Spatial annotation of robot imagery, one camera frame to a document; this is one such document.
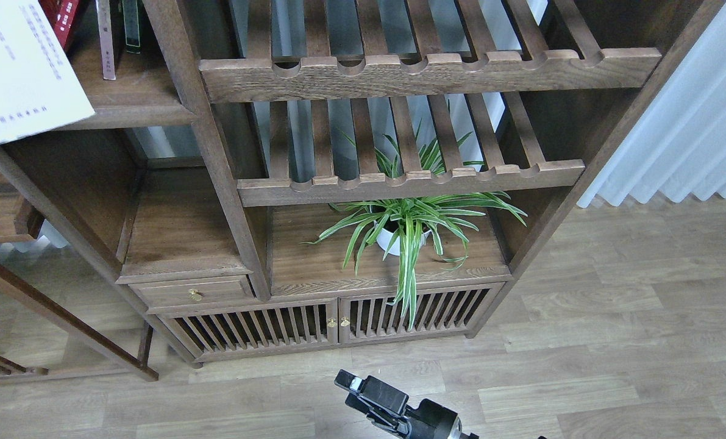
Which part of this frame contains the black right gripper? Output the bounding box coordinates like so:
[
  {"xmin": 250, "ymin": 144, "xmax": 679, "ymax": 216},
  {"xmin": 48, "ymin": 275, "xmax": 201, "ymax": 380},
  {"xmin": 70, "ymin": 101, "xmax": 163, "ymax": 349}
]
[{"xmin": 335, "ymin": 369, "xmax": 479, "ymax": 438}]

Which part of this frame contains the maroon book with white characters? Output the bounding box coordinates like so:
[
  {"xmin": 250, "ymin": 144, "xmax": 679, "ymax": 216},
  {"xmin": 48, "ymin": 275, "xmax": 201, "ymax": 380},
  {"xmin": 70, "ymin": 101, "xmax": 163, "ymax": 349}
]
[{"xmin": 95, "ymin": 1, "xmax": 125, "ymax": 80}]

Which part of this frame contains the white and purple book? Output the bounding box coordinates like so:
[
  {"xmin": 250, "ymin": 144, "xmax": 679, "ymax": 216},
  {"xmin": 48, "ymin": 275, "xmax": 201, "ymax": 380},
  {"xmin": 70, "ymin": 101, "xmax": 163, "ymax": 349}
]
[{"xmin": 0, "ymin": 1, "xmax": 94, "ymax": 145}]

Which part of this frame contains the red paperback book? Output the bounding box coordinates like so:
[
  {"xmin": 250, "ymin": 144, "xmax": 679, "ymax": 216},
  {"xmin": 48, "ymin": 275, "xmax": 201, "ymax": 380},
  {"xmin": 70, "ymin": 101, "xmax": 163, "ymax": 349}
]
[{"xmin": 39, "ymin": 0, "xmax": 90, "ymax": 53}]

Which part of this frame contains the white plant pot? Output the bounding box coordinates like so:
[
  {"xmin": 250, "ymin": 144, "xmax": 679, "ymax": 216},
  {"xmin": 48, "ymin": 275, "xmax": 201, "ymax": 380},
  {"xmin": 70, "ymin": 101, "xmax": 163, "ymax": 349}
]
[{"xmin": 376, "ymin": 221, "xmax": 401, "ymax": 256}]

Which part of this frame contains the green spider plant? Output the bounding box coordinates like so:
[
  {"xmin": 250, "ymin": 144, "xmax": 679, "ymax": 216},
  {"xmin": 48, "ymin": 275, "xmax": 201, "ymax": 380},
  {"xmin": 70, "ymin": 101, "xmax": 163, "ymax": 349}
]
[{"xmin": 305, "ymin": 122, "xmax": 528, "ymax": 330}]

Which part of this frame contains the brass drawer knob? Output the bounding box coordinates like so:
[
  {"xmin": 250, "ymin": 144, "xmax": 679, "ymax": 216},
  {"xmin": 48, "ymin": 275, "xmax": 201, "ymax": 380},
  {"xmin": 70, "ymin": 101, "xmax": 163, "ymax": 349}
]
[{"xmin": 189, "ymin": 288, "xmax": 204, "ymax": 302}]

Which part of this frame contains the dark wooden bookshelf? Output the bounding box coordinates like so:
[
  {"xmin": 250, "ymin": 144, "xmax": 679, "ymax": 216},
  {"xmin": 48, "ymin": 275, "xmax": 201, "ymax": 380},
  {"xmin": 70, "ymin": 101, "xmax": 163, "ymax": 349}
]
[{"xmin": 0, "ymin": 1, "xmax": 723, "ymax": 366}]

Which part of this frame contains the white curtain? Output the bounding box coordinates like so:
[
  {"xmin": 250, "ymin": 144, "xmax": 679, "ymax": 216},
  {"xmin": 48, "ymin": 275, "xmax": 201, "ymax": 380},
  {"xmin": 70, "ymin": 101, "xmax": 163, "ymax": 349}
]
[{"xmin": 577, "ymin": 3, "xmax": 726, "ymax": 208}]

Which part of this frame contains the green upright book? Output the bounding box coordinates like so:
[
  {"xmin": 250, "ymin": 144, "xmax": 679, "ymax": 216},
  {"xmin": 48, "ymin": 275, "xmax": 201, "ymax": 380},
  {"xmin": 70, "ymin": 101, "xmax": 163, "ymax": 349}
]
[{"xmin": 121, "ymin": 0, "xmax": 146, "ymax": 54}]

